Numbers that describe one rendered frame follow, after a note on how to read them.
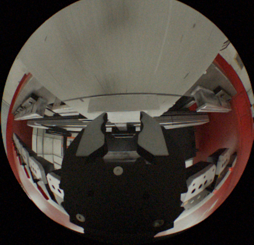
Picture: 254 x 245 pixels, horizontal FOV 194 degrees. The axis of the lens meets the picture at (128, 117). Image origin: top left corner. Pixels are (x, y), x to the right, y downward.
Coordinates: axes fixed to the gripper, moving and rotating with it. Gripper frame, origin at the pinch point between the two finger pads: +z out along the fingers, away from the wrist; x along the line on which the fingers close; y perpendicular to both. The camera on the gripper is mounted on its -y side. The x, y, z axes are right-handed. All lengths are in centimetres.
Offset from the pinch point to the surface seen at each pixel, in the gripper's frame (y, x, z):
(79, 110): -0.7, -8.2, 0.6
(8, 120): -7, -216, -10
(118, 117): 2.8, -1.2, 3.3
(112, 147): 51, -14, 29
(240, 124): 5, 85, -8
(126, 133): 19.1, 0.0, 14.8
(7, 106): -106, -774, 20
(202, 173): 12.8, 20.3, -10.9
